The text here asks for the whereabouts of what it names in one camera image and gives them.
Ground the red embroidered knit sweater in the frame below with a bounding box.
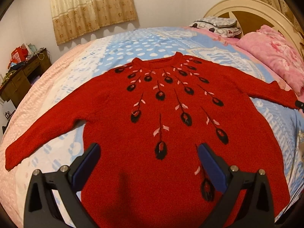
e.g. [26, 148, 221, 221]
[5, 52, 297, 227]

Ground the pink floral folded quilt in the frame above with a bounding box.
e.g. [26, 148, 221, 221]
[237, 25, 303, 96]

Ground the cream wooden headboard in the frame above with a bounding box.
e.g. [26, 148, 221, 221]
[205, 0, 303, 57]

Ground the white paper bag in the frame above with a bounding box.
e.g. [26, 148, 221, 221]
[1, 99, 16, 134]

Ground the grey patterned pillow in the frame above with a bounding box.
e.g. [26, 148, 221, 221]
[189, 16, 242, 38]

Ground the dark wooden desk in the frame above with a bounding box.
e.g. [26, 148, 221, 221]
[1, 48, 51, 108]

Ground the polka dot patchwork bed sheet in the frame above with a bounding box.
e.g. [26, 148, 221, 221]
[1, 27, 303, 227]

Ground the red gift box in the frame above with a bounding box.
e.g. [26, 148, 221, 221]
[11, 47, 28, 63]

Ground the beige window curtain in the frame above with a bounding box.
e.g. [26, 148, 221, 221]
[49, 0, 138, 45]

